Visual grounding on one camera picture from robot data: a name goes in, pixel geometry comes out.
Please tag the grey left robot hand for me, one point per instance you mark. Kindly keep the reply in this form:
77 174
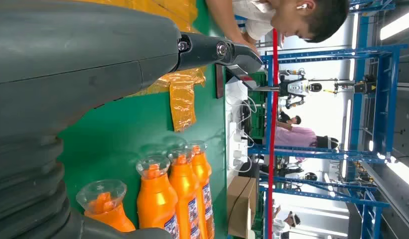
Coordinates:
75 49

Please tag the orange detergent bottle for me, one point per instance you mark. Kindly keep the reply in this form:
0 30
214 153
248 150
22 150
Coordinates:
156 201
202 171
108 217
184 188

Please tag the green table mat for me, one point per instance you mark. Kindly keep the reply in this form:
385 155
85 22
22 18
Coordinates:
125 138

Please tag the yellow plastic sheet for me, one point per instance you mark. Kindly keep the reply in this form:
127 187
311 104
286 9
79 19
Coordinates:
182 99

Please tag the white desk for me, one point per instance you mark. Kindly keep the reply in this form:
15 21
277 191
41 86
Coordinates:
232 109

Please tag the black tablet on stand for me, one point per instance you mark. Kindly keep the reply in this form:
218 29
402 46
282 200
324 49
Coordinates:
245 82

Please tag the white power strip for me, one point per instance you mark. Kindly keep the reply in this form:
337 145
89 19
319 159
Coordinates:
234 132

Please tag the green plastic crates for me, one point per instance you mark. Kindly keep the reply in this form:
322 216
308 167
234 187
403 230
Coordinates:
257 125

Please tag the red pole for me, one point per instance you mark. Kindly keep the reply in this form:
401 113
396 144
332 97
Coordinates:
273 132

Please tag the person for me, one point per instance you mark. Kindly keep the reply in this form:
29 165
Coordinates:
280 226
290 16
296 137

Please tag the white humanoid robot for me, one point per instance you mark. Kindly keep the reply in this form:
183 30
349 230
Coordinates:
298 88

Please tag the open cardboard box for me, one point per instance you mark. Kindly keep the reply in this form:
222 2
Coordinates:
240 204

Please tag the blue steel rack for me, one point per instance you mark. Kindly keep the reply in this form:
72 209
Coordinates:
382 99

